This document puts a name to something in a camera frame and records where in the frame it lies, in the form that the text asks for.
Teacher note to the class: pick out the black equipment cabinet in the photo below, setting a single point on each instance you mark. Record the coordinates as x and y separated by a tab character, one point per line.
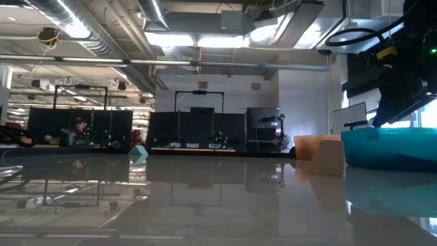
263	119

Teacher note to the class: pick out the horizontal silver pipe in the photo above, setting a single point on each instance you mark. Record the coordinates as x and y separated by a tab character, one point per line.
239	65

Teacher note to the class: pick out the black metal station frame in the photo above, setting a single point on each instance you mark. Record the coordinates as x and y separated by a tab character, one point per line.
199	92
82	86

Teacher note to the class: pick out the person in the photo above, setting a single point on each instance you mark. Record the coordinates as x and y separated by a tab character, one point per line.
81	128
285	141

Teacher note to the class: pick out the ceiling light fixture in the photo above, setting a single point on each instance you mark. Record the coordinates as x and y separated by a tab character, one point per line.
170	39
220	41

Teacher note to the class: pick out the white monitor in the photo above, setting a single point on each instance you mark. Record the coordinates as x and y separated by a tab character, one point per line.
351	118

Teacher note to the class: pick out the grey ceiling box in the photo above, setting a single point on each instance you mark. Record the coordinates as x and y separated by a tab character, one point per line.
231	20

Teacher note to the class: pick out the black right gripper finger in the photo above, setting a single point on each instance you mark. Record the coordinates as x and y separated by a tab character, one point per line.
389	111
411	106

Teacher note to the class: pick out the ribbed silver duct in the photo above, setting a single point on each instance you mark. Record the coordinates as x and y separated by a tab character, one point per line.
85	34

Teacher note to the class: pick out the beige wooden wedge block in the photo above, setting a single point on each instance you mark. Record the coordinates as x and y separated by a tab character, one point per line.
327	159

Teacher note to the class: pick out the teal plastic bin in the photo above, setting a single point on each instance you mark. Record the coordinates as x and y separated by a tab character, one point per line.
375	150

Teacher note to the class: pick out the round silver duct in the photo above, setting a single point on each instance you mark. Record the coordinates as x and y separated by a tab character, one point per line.
152	10

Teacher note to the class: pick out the large silver ventilation duct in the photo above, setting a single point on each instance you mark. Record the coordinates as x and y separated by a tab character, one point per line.
362	48

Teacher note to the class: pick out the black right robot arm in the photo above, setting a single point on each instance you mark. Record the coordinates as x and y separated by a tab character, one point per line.
420	13

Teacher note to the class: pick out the red background object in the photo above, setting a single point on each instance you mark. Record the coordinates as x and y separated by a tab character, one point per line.
136	136

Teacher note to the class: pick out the teal triangular wooden block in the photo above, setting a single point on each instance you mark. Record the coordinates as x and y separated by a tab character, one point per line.
138	151

